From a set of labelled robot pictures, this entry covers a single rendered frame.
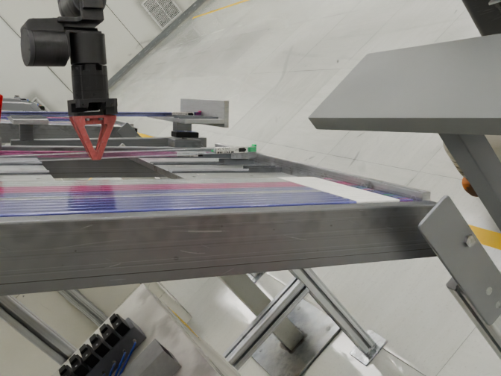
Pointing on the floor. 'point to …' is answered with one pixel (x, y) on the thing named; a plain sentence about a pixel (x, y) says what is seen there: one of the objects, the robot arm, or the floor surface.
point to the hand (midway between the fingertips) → (95, 154)
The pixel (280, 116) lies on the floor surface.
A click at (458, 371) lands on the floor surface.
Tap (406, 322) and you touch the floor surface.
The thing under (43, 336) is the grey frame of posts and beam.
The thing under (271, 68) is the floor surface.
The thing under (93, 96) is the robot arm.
